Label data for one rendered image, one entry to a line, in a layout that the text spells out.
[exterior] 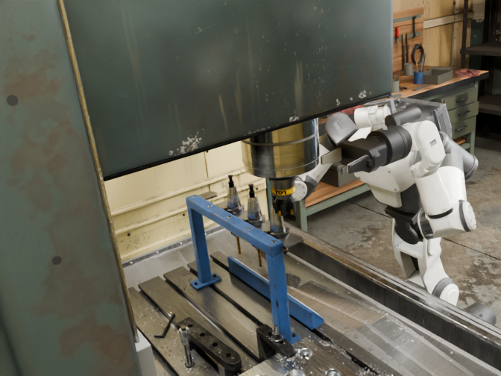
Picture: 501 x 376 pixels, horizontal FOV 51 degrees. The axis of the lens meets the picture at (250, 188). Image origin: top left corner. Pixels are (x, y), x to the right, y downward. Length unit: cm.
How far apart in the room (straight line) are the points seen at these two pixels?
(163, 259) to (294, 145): 128
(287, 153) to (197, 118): 25
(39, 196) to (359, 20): 68
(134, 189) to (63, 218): 155
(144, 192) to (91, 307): 154
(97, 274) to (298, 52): 53
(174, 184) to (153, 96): 138
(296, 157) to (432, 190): 48
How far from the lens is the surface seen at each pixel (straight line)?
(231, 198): 157
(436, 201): 138
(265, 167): 101
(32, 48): 49
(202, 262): 180
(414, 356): 178
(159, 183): 210
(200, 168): 217
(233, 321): 165
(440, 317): 184
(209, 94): 82
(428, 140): 132
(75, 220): 53
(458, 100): 486
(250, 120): 86
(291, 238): 140
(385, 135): 126
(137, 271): 214
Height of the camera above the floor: 187
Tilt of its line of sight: 22 degrees down
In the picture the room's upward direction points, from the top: 6 degrees counter-clockwise
